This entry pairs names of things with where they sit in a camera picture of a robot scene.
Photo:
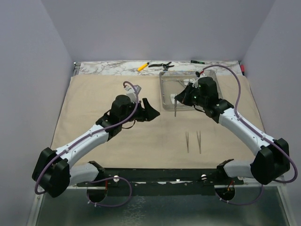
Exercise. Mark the white gauze pad left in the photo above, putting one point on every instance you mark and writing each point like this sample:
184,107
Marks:
172,97

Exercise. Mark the curved steel clamp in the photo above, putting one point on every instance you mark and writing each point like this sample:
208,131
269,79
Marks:
175,107

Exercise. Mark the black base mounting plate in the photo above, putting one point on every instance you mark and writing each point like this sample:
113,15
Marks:
161,182

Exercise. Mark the green black marker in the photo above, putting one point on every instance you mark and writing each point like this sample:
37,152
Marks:
197,62

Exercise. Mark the yellow black marker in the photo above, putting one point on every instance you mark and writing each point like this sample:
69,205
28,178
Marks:
143,66

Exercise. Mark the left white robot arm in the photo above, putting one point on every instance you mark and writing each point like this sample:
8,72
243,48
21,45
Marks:
105,128

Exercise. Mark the aluminium extrusion rail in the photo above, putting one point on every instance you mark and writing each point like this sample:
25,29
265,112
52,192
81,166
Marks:
56,180

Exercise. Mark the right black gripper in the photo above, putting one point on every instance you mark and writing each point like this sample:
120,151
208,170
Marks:
184,97

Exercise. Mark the black handled pliers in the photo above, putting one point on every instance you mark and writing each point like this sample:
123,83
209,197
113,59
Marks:
164,66

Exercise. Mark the beige surgical wrap cloth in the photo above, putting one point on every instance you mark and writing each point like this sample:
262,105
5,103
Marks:
160,143

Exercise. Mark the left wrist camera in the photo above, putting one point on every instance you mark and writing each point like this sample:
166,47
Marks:
132,91

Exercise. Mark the steel tweezers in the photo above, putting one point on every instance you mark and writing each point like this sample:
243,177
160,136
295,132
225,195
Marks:
187,140
199,141

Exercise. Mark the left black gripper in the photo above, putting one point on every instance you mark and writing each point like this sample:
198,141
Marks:
148,113

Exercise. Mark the red marker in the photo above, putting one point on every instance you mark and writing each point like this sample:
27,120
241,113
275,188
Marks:
242,69

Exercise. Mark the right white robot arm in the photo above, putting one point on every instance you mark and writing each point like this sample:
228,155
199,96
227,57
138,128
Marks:
271,155

